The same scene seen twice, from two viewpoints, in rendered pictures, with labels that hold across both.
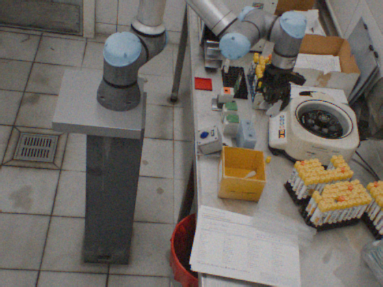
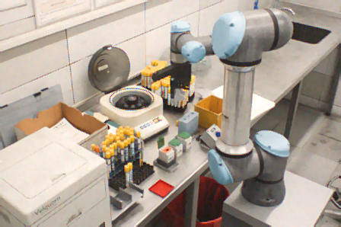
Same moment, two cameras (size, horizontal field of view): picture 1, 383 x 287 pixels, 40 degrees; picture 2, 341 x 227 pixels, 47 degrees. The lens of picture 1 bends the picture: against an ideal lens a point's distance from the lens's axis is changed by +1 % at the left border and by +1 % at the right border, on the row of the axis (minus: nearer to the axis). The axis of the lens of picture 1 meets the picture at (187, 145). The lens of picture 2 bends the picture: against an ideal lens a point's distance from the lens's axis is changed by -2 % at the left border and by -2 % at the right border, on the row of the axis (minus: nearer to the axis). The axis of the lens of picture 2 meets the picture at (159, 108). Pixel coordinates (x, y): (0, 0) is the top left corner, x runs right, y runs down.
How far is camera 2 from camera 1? 2.48 m
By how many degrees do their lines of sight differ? 93
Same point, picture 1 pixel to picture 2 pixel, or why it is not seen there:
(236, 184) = not seen: hidden behind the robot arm
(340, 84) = (71, 117)
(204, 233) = (256, 110)
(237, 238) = not seen: hidden behind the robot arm
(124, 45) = (272, 135)
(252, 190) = (216, 105)
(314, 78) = (87, 123)
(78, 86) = (297, 215)
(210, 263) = (263, 101)
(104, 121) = (288, 176)
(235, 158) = (208, 119)
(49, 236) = not seen: outside the picture
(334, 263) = (198, 85)
